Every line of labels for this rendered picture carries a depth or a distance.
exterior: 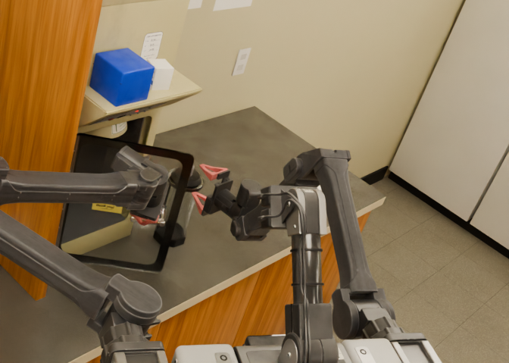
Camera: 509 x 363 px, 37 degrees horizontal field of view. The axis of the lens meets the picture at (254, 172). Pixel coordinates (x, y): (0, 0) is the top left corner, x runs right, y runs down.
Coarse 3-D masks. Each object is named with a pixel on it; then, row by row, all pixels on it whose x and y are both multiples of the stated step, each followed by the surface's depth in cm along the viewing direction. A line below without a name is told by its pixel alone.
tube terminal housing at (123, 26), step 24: (168, 0) 187; (120, 24) 179; (144, 24) 185; (168, 24) 192; (96, 48) 178; (120, 48) 184; (168, 48) 197; (120, 120) 199; (144, 120) 211; (144, 144) 217
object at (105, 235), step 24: (96, 144) 188; (120, 144) 189; (96, 168) 192; (168, 168) 194; (168, 192) 198; (72, 216) 199; (96, 216) 200; (120, 216) 201; (168, 216) 202; (72, 240) 203; (96, 240) 204; (120, 240) 205; (144, 240) 206; (168, 240) 207; (96, 264) 209; (120, 264) 210; (144, 264) 211
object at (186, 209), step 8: (200, 184) 224; (184, 200) 224; (192, 200) 225; (184, 208) 225; (192, 208) 229; (184, 216) 227; (176, 224) 228; (184, 224) 230; (176, 232) 230; (184, 232) 232
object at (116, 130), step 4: (116, 124) 202; (120, 124) 204; (124, 124) 206; (100, 128) 200; (104, 128) 200; (108, 128) 201; (112, 128) 202; (116, 128) 202; (120, 128) 204; (124, 128) 206; (88, 132) 199; (92, 132) 199; (96, 132) 200; (100, 132) 200; (104, 132) 200; (108, 132) 201; (112, 132) 202; (116, 132) 203; (120, 132) 204; (124, 132) 206; (104, 136) 201; (108, 136) 201; (112, 136) 202; (116, 136) 203
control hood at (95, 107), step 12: (180, 84) 196; (192, 84) 198; (84, 96) 178; (96, 96) 179; (156, 96) 187; (168, 96) 189; (180, 96) 193; (84, 108) 179; (96, 108) 176; (108, 108) 176; (120, 108) 178; (132, 108) 181; (84, 120) 180; (96, 120) 181
